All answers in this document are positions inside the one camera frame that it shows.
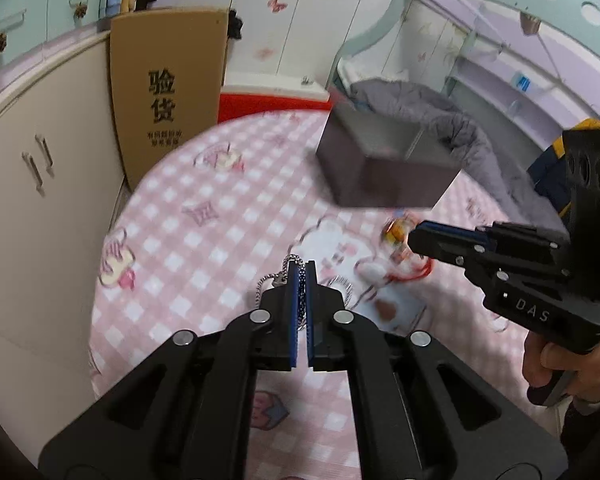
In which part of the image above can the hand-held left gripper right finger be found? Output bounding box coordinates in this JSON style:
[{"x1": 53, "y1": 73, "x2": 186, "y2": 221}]
[{"x1": 305, "y1": 260, "x2": 567, "y2": 480}]

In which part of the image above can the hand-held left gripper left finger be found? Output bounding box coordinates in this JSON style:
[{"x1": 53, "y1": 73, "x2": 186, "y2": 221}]
[{"x1": 37, "y1": 260, "x2": 307, "y2": 480}]

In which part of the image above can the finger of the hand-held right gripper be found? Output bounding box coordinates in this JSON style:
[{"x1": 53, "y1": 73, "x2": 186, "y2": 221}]
[
  {"x1": 418, "y1": 220, "x2": 571, "y2": 254},
  {"x1": 409, "y1": 227, "x2": 489, "y2": 286}
]

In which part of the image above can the red string bracelet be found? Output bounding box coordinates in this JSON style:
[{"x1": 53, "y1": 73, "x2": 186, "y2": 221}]
[{"x1": 360, "y1": 255, "x2": 434, "y2": 284}]

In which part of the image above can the silver chain necklace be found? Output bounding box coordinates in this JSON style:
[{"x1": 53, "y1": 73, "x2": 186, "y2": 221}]
[{"x1": 254, "y1": 254, "x2": 355, "y2": 311}]

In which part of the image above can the grey metal box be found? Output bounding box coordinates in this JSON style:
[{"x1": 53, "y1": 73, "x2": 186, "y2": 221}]
[{"x1": 315, "y1": 85, "x2": 461, "y2": 208}]

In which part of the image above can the person's right forearm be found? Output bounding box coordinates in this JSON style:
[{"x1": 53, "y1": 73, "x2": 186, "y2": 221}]
[{"x1": 560, "y1": 395, "x2": 600, "y2": 480}]

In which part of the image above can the person's right hand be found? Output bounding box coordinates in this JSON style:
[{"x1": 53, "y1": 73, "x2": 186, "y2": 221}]
[{"x1": 522, "y1": 332, "x2": 600, "y2": 403}]

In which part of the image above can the yellow and navy jacket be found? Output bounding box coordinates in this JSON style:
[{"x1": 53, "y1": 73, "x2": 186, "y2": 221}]
[{"x1": 527, "y1": 117, "x2": 600, "y2": 217}]

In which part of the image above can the pink checked tablecloth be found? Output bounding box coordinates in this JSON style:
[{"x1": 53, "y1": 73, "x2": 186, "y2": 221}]
[{"x1": 87, "y1": 110, "x2": 566, "y2": 480}]

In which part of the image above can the grey duvet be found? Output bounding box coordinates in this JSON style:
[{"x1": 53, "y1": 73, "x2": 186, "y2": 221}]
[{"x1": 347, "y1": 79, "x2": 537, "y2": 211}]

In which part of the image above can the red bench with white top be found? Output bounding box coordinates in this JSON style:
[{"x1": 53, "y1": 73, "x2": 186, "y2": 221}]
[{"x1": 217, "y1": 72, "x2": 333, "y2": 124}]

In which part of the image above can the beige low cabinet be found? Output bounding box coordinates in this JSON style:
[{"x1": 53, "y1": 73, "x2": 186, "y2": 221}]
[{"x1": 0, "y1": 25, "x2": 132, "y2": 411}]

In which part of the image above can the white wardrobe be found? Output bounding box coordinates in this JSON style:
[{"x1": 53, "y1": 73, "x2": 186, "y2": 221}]
[{"x1": 222, "y1": 0, "x2": 412, "y2": 92}]

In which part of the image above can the tall cardboard box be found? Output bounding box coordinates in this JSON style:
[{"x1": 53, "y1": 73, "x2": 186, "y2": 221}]
[{"x1": 109, "y1": 6, "x2": 229, "y2": 193}]

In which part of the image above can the black cloth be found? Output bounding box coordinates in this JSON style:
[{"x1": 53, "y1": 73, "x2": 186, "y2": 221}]
[{"x1": 227, "y1": 7, "x2": 244, "y2": 41}]

